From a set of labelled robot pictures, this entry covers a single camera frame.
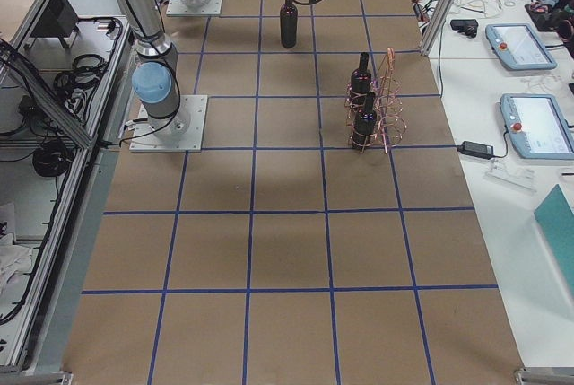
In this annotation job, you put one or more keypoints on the black power adapter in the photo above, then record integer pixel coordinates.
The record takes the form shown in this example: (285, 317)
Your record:
(478, 150)

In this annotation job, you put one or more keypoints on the teal board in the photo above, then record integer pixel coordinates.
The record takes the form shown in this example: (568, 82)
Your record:
(554, 217)

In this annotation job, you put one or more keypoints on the teach pendant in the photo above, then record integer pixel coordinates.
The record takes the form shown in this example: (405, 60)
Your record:
(518, 47)
(537, 128)

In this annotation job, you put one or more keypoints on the near teach pendant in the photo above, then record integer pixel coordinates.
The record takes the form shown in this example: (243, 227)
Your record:
(537, 128)

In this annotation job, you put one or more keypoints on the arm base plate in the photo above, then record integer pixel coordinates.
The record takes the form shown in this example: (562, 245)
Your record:
(183, 133)
(177, 9)

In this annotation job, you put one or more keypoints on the copper wire bottle basket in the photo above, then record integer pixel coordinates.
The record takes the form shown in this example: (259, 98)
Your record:
(390, 127)

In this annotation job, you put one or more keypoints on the dark wine bottle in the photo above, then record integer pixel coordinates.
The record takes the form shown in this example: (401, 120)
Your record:
(360, 82)
(288, 24)
(364, 123)

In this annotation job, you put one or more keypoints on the far teach pendant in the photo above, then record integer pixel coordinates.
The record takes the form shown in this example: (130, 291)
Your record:
(518, 47)

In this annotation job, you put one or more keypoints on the aluminium frame post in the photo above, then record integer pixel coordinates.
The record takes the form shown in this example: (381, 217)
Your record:
(435, 26)

